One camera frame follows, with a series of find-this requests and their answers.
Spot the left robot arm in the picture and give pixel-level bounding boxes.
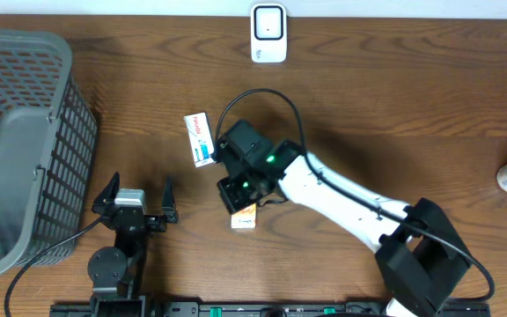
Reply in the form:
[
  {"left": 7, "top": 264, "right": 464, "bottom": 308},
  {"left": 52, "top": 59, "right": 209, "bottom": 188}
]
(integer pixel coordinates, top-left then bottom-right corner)
[{"left": 87, "top": 173, "right": 179, "bottom": 317}]

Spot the small orange box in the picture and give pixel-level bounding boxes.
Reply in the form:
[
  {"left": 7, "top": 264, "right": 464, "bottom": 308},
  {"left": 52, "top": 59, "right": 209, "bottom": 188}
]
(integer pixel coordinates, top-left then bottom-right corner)
[{"left": 231, "top": 204, "right": 257, "bottom": 229}]

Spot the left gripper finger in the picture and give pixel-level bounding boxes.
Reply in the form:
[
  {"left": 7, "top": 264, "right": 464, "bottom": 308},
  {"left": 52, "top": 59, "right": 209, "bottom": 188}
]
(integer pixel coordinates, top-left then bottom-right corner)
[
  {"left": 161, "top": 177, "right": 179, "bottom": 223},
  {"left": 92, "top": 172, "right": 120, "bottom": 207}
]

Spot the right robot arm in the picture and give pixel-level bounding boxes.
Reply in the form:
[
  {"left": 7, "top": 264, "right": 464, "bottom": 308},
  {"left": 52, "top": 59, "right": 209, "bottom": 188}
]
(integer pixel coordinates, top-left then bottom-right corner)
[{"left": 216, "top": 120, "right": 472, "bottom": 316}]

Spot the right black cable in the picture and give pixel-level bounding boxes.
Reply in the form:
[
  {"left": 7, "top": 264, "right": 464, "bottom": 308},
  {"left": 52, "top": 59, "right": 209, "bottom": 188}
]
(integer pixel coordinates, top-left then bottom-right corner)
[{"left": 214, "top": 88, "right": 496, "bottom": 303}]

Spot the black cable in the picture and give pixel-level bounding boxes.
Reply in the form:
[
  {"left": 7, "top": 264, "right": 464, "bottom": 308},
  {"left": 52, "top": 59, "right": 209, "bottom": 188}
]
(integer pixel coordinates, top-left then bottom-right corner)
[
  {"left": 4, "top": 215, "right": 105, "bottom": 317},
  {"left": 214, "top": 88, "right": 496, "bottom": 303}
]

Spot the left black cable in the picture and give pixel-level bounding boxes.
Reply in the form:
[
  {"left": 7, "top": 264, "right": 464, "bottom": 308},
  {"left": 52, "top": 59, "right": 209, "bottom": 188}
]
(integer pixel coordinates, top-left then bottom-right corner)
[{"left": 4, "top": 215, "right": 105, "bottom": 317}]

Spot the grey plastic basket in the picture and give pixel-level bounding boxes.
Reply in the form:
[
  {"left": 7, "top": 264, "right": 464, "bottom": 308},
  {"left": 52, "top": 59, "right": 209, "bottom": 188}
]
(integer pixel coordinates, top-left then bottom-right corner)
[{"left": 0, "top": 29, "right": 98, "bottom": 275}]

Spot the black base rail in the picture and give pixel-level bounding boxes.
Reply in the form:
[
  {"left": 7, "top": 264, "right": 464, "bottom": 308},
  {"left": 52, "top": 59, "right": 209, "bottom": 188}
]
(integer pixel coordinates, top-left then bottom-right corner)
[{"left": 49, "top": 300, "right": 492, "bottom": 317}]

